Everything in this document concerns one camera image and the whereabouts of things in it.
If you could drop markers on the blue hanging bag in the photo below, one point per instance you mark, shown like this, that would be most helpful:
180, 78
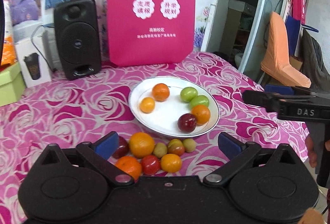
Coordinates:
294, 30

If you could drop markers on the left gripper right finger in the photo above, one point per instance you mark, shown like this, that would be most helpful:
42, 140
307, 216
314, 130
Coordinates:
239, 154

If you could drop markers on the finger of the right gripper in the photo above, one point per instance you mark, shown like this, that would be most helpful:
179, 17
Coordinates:
260, 101
283, 90

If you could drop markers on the pale yellow small fruit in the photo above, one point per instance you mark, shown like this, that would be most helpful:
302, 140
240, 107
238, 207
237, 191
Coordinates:
189, 145

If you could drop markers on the small yellow orange tangerine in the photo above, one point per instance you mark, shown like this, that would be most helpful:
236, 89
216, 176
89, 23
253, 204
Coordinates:
147, 105

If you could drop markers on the person right hand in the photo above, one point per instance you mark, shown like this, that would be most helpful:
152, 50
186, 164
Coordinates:
312, 156

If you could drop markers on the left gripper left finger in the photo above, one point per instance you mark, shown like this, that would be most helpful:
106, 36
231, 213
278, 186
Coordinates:
96, 155

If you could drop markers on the white cup box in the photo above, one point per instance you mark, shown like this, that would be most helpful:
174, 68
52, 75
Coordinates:
34, 57

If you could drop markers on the white ceramic plate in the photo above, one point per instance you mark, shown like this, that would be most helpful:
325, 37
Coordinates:
163, 119

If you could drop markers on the dark red plum front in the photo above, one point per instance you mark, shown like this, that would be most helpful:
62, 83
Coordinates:
187, 123

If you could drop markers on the orange covered chair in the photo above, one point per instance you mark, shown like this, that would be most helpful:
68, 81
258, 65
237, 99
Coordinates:
276, 62

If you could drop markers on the black speaker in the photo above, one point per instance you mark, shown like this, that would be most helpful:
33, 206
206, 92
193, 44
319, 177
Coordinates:
77, 38

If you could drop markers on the pink hanging bag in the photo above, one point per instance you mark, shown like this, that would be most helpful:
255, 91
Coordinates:
299, 10

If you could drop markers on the yellow green small fruit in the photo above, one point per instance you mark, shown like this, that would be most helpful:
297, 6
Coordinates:
160, 150

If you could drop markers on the small red tomato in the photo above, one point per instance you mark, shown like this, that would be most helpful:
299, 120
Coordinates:
150, 165

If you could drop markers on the orange tangerine with leaf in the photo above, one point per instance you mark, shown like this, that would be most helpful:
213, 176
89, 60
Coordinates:
160, 92

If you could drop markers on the yellow red small fruit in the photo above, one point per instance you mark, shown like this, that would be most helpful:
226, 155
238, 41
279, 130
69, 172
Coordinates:
175, 146

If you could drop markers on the orange on plate right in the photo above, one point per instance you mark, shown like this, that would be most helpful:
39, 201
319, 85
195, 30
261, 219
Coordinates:
201, 113

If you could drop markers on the green shoe box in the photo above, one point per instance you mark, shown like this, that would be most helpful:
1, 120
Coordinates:
12, 85

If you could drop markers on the pink rose tablecloth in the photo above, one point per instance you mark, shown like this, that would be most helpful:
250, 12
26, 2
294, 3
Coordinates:
69, 112

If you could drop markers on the large orange on cloth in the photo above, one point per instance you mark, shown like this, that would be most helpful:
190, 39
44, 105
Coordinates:
141, 144

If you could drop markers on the orange white detergent bag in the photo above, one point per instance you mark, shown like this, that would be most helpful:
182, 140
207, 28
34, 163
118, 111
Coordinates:
8, 51

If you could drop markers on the large green tomato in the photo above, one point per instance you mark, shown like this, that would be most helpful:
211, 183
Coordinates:
199, 100

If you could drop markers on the dark red plum back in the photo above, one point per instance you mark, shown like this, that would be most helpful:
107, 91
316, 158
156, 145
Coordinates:
123, 149

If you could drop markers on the dark orange tangerine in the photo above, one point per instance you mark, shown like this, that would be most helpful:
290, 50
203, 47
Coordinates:
130, 165

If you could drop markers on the dark hanging garment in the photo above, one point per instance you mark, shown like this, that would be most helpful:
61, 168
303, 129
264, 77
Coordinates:
313, 65

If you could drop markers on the pink tote bag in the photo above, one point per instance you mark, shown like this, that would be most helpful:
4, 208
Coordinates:
148, 32

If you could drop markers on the dark red plum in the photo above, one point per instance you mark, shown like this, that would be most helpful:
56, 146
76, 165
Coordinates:
123, 149
187, 123

